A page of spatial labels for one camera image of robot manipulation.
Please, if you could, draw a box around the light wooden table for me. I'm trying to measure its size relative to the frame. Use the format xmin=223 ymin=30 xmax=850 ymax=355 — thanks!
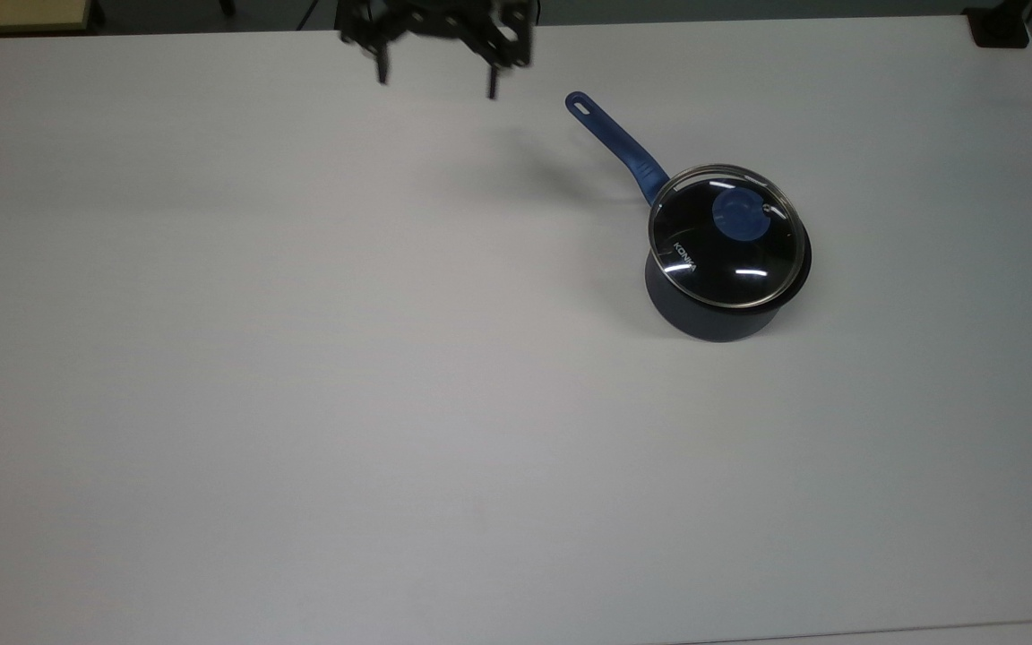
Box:
xmin=0 ymin=0 xmax=94 ymax=38

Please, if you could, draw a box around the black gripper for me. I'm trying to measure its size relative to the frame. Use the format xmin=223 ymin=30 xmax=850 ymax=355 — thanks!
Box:
xmin=338 ymin=0 xmax=535 ymax=100

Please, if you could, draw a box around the dark saucepan with blue handle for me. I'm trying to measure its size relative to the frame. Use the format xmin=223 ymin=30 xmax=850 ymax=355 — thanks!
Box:
xmin=564 ymin=90 xmax=813 ymax=343

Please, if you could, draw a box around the black box at table corner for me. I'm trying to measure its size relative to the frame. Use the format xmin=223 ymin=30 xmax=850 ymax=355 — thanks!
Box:
xmin=967 ymin=4 xmax=1032 ymax=49

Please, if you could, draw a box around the glass lid with blue knob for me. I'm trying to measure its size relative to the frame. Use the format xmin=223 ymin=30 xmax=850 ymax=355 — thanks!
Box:
xmin=648 ymin=164 xmax=807 ymax=311

